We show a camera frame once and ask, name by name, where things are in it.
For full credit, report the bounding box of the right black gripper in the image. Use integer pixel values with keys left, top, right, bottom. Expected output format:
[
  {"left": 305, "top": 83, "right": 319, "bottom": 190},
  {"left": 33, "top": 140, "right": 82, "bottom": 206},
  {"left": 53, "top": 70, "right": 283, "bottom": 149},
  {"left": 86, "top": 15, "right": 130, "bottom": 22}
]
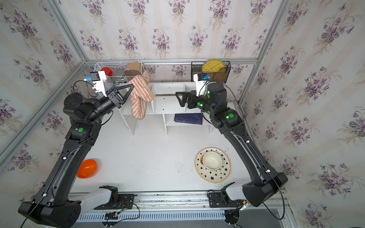
[{"left": 177, "top": 87, "right": 218, "bottom": 116}]

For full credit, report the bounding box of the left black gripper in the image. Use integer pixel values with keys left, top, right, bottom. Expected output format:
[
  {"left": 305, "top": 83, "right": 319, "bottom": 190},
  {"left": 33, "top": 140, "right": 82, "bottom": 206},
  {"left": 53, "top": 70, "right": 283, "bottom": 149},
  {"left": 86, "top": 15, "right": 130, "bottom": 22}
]
[{"left": 86, "top": 85, "right": 135, "bottom": 124}]

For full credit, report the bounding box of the brown striped cloth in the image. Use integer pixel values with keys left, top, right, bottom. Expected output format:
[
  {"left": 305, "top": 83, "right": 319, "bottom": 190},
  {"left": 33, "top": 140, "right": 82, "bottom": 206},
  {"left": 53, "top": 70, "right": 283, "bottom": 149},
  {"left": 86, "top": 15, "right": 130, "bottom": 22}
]
[{"left": 128, "top": 71, "right": 154, "bottom": 120}]

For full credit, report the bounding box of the white wooden bookshelf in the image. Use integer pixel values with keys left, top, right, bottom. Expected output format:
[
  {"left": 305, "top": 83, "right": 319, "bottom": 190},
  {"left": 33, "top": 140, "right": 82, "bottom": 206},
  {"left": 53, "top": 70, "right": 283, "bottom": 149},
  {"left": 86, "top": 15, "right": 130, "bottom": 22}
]
[{"left": 119, "top": 82, "right": 200, "bottom": 135}]

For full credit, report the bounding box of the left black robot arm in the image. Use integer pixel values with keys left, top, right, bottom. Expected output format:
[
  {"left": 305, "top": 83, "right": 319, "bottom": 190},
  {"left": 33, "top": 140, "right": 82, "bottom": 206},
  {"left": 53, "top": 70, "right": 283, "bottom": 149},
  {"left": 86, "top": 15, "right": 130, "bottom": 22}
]
[{"left": 18, "top": 85, "right": 134, "bottom": 228}]

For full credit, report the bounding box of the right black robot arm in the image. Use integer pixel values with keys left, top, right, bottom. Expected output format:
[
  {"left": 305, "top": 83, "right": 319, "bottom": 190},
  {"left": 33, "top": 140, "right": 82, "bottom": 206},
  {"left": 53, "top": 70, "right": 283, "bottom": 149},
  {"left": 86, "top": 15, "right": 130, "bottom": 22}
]
[{"left": 175, "top": 83, "right": 288, "bottom": 207}]

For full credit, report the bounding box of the brown cardboard box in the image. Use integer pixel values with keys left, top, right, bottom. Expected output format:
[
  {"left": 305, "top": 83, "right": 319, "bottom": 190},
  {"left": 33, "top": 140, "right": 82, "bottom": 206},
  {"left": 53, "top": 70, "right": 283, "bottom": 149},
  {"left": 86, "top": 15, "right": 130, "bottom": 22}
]
[{"left": 124, "top": 62, "right": 144, "bottom": 77}]

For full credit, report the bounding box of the clear plastic water bottle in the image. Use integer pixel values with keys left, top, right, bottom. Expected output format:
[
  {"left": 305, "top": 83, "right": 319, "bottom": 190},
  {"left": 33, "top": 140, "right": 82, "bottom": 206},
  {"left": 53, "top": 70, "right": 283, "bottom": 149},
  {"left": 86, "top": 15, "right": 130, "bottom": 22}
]
[{"left": 103, "top": 76, "right": 115, "bottom": 91}]

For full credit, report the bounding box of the black mesh basket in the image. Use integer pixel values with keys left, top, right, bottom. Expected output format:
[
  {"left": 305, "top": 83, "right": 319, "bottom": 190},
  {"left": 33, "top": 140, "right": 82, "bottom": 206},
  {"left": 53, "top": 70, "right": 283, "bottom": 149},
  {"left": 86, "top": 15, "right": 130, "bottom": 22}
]
[{"left": 191, "top": 59, "right": 232, "bottom": 83}]

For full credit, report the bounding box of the brown round coaster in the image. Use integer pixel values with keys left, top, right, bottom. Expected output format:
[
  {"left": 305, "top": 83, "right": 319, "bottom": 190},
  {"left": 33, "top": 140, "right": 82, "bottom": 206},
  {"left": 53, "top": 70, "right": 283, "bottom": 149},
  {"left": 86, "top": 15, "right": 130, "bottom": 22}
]
[{"left": 212, "top": 72, "right": 228, "bottom": 83}]

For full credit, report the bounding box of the yellow round woven mat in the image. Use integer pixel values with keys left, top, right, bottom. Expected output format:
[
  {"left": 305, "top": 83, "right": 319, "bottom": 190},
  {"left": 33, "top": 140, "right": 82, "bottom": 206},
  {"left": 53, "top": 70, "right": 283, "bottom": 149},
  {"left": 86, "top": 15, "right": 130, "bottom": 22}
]
[{"left": 201, "top": 59, "right": 225, "bottom": 73}]

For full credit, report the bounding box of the cream ceramic bowl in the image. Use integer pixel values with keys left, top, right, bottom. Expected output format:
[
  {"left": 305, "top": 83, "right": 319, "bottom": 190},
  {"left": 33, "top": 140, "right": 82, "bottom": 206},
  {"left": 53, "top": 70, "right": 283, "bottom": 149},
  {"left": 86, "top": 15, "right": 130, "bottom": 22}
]
[{"left": 202, "top": 151, "right": 222, "bottom": 171}]

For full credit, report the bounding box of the star patterned plate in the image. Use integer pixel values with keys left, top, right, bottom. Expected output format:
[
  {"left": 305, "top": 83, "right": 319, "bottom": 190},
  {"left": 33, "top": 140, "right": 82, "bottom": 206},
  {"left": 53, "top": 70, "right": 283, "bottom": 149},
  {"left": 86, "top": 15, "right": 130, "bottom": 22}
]
[{"left": 195, "top": 147, "right": 231, "bottom": 183}]

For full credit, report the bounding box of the orange plastic bowl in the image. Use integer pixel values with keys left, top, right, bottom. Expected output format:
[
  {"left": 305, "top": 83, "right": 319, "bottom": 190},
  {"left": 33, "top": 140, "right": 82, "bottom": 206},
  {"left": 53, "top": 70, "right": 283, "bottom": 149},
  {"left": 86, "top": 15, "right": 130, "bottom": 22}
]
[{"left": 77, "top": 159, "right": 98, "bottom": 179}]

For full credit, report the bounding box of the white wire basket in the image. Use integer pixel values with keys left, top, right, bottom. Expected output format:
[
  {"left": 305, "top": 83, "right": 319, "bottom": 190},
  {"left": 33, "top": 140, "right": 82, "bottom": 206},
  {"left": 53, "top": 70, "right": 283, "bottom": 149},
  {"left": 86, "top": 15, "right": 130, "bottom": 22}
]
[{"left": 92, "top": 61, "right": 145, "bottom": 88}]

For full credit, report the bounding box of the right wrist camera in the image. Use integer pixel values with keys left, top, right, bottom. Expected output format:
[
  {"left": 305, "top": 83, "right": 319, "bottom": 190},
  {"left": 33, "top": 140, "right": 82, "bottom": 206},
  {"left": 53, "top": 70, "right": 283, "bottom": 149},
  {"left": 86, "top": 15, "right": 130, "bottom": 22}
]
[{"left": 193, "top": 73, "right": 209, "bottom": 97}]

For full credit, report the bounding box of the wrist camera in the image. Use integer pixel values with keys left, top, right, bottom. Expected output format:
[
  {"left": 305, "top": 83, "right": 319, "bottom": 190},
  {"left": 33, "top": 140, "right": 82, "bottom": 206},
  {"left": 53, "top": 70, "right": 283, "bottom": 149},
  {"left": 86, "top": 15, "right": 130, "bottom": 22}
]
[
  {"left": 193, "top": 73, "right": 209, "bottom": 97},
  {"left": 84, "top": 71, "right": 107, "bottom": 97}
]

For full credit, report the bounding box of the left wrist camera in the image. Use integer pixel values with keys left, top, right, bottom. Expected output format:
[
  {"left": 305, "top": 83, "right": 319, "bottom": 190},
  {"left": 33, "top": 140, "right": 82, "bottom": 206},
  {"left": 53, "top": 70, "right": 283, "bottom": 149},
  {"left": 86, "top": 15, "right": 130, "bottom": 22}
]
[{"left": 84, "top": 71, "right": 107, "bottom": 97}]

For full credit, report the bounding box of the aluminium mounting rail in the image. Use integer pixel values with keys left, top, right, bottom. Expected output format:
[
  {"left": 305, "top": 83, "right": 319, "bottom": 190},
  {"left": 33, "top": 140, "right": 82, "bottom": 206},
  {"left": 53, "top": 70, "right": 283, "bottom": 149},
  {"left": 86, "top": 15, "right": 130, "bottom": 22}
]
[{"left": 51, "top": 189, "right": 291, "bottom": 213}]

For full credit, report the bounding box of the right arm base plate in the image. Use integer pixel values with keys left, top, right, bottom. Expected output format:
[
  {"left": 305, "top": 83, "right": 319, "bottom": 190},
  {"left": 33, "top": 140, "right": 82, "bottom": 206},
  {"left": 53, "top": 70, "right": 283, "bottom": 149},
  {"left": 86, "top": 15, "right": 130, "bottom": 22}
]
[{"left": 206, "top": 190, "right": 247, "bottom": 209}]

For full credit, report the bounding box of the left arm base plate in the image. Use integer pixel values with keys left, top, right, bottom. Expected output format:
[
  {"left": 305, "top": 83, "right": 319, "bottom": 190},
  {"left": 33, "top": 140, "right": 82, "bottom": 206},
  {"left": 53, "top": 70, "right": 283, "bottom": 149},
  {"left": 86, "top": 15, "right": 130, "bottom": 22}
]
[{"left": 94, "top": 194, "right": 135, "bottom": 210}]

